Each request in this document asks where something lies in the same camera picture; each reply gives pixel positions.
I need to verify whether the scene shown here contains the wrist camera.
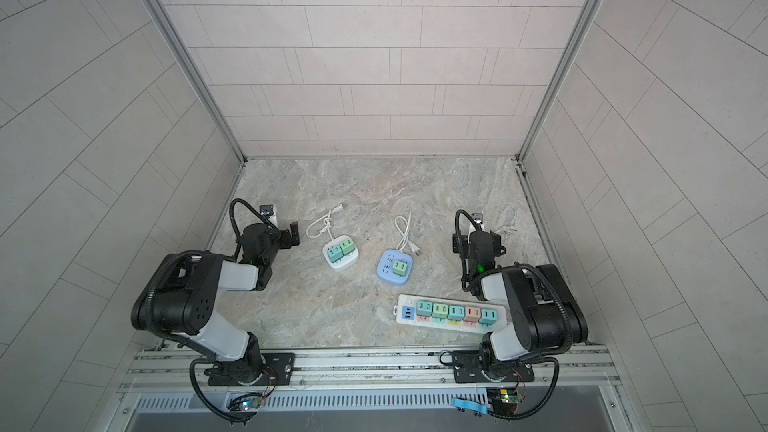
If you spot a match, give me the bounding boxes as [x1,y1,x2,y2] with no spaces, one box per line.
[259,204,277,223]
[471,213,484,230]

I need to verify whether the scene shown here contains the green charger plug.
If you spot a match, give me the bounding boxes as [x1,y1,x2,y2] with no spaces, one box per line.
[431,302,449,319]
[339,239,356,256]
[391,260,409,277]

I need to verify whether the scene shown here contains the white square socket cube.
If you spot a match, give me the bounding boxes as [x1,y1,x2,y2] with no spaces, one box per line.
[322,235,360,272]

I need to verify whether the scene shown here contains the pink charger plug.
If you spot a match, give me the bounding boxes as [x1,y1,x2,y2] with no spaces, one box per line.
[463,306,482,323]

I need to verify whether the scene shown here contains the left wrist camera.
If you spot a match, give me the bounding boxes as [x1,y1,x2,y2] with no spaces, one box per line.
[259,204,277,223]

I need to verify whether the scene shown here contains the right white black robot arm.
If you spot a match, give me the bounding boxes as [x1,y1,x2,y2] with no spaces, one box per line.
[451,230,588,383]

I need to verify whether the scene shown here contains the aluminium mounting rail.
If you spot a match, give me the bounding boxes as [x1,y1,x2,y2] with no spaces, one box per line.
[122,344,622,395]

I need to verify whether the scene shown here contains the circuit board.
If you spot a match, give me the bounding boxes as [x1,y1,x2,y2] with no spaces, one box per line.
[486,388,525,417]
[228,392,264,413]

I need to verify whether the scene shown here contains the teal charger plug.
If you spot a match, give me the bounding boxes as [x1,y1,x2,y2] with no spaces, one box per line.
[447,305,465,322]
[327,245,344,264]
[479,309,498,326]
[416,301,433,317]

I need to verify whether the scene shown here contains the blue clip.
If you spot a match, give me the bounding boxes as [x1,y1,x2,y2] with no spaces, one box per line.
[452,398,489,416]

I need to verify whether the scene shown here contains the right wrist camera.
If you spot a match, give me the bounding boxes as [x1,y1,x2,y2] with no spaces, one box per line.
[471,213,484,230]

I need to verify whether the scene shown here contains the white multicolour power strip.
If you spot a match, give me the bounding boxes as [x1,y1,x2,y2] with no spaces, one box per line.
[393,294,509,334]

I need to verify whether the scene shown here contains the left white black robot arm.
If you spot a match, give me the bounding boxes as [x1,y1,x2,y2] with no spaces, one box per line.
[130,222,300,385]

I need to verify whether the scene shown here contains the right circuit board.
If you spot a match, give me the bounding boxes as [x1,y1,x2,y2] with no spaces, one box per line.
[486,388,525,417]

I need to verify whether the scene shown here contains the blue square socket cube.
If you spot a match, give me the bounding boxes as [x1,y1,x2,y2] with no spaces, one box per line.
[376,249,413,286]

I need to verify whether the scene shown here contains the white cube socket cable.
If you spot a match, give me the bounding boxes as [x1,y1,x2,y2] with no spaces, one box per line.
[305,203,346,240]

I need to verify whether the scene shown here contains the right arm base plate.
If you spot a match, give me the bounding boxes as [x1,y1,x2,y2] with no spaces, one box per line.
[440,349,535,384]

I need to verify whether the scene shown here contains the left circuit board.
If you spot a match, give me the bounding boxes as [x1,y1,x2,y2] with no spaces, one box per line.
[228,392,264,413]

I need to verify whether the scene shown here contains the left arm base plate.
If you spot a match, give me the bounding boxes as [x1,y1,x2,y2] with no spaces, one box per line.
[203,352,296,387]

